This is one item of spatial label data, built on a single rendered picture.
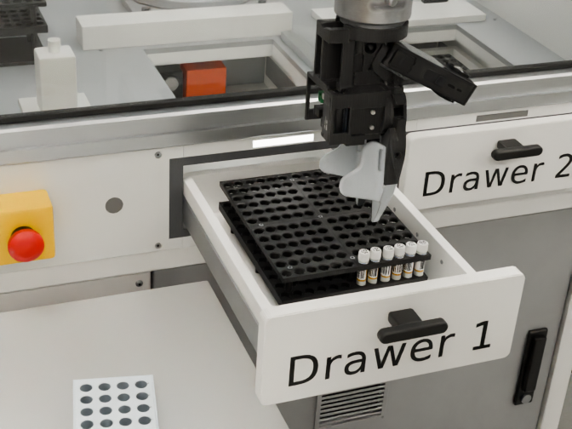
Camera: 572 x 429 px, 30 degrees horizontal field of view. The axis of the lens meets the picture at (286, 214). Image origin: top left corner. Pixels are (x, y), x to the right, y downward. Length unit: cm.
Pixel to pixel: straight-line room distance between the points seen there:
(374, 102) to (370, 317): 21
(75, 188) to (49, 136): 8
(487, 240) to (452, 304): 48
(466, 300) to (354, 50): 28
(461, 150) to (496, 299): 35
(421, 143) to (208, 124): 29
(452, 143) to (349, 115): 40
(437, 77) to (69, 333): 53
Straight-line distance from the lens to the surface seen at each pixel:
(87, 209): 130
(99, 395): 114
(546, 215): 162
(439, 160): 143
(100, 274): 136
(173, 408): 118
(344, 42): 103
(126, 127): 126
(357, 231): 122
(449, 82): 109
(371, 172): 108
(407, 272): 120
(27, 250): 123
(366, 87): 105
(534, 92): 149
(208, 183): 134
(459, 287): 110
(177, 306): 133
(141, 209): 132
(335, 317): 105
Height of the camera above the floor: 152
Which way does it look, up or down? 30 degrees down
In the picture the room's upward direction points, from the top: 4 degrees clockwise
